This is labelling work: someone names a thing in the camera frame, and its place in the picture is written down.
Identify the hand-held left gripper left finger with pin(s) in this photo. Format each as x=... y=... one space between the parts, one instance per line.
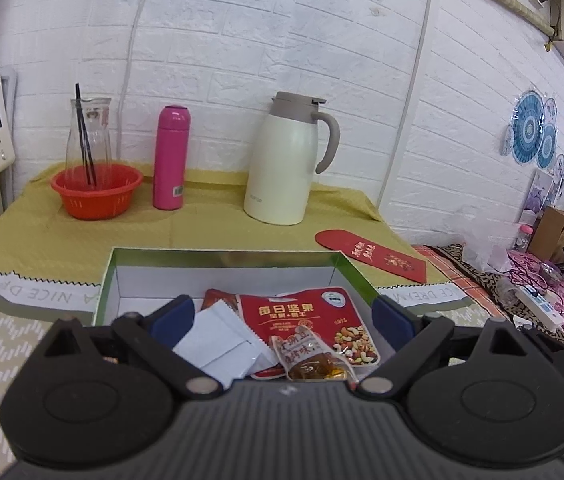
x=174 y=317

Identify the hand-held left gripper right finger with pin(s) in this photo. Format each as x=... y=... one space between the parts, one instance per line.
x=394 y=317

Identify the white snack packet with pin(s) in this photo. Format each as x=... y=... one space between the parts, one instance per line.
x=216 y=340

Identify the green cardboard box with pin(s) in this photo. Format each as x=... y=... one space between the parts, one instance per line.
x=211 y=275

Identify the clear brown tofu snack packet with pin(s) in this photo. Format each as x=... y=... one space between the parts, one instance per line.
x=312 y=357

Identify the red nut packet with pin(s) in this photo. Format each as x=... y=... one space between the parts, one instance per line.
x=302 y=315

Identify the red envelope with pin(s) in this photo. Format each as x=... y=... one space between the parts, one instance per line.
x=377 y=255

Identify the white power strip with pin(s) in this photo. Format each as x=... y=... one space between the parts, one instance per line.
x=539 y=307

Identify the leopard print cloth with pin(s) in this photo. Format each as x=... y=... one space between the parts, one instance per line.
x=467 y=280

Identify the clear plastic bag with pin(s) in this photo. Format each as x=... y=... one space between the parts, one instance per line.
x=487 y=240

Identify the orange plastic basket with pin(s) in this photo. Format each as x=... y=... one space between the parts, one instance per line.
x=96 y=200

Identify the brown cardboard box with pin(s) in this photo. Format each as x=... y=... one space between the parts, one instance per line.
x=552 y=232

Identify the pink-lidded jar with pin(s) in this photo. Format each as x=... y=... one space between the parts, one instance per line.
x=525 y=239

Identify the yellow-green cloth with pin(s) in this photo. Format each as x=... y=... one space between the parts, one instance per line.
x=36 y=245

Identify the pink thermos bottle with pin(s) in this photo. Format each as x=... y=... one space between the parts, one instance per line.
x=170 y=160

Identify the cream thermos jug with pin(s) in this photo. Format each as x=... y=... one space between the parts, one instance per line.
x=282 y=165

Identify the purple picture card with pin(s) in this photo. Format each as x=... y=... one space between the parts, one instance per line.
x=541 y=192

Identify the black chopsticks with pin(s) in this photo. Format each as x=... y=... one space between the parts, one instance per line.
x=86 y=145

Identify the glass carafe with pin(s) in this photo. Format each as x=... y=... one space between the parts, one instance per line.
x=96 y=135

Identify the small blue paper fan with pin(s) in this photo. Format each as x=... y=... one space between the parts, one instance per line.
x=546 y=146

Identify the large blue paper fan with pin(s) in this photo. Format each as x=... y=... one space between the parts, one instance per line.
x=524 y=127

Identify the white wall pipe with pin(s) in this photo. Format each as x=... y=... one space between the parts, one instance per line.
x=409 y=85

